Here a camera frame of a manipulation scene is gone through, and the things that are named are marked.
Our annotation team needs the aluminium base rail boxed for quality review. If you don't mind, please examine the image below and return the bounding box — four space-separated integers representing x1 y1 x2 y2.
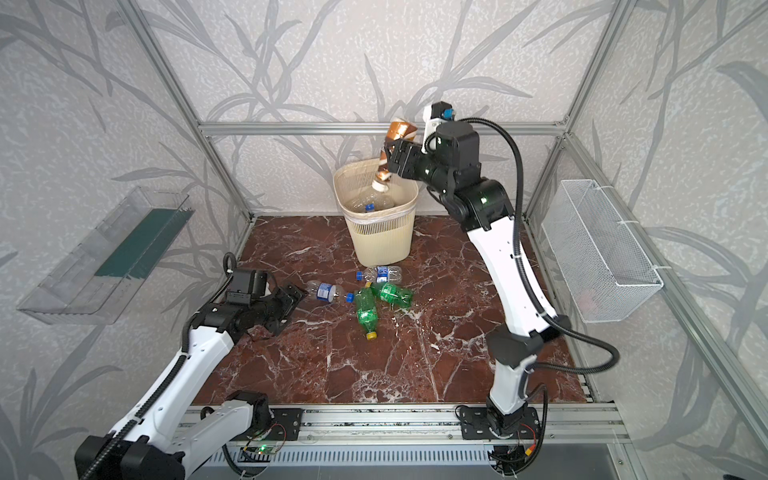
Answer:
227 403 630 467

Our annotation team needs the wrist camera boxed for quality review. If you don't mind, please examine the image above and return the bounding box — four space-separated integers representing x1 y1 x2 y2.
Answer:
422 101 480 170
225 269 268 306

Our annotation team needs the clear plastic wall tray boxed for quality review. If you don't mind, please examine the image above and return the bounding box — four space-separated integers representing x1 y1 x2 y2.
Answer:
17 187 194 325

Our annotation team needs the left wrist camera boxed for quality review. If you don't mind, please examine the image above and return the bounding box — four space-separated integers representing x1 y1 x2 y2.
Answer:
225 269 268 306

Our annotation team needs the large clear bottle white cap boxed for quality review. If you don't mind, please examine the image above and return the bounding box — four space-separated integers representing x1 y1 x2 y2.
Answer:
348 187 395 213

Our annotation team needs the black mounting plate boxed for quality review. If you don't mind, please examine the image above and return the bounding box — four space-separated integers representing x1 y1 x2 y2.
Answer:
256 408 304 442
454 403 540 442

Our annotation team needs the aluminium frame bar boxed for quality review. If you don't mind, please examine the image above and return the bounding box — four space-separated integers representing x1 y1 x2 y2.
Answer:
197 122 566 137

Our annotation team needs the white wire mesh basket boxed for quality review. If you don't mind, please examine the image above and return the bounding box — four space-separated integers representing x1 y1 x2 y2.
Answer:
542 179 664 324

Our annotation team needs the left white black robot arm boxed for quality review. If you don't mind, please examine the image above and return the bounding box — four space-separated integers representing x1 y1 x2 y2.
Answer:
74 252 307 479

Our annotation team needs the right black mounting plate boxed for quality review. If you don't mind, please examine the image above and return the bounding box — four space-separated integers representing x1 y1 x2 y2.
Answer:
454 403 540 442

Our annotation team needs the cream ribbed waste bin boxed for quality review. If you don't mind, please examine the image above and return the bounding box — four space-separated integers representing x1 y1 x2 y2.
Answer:
333 158 419 267

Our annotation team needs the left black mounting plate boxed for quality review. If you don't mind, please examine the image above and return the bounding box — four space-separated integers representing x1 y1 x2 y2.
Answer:
256 408 304 442

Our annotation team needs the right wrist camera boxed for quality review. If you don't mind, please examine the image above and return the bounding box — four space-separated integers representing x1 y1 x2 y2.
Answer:
422 101 480 170

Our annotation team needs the green bottle yellow cap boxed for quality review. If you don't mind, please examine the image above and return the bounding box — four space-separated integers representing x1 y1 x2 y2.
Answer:
371 282 413 309
354 284 379 340

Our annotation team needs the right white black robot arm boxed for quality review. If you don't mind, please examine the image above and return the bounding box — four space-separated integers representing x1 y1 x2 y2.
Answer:
383 117 620 439

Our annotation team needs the small bottle blue cap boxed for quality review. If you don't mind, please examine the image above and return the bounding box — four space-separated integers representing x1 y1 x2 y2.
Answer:
355 266 403 284

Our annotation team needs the brown Nescafe coffee bottle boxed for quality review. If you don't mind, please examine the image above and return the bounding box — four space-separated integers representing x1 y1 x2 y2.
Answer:
371 118 418 193

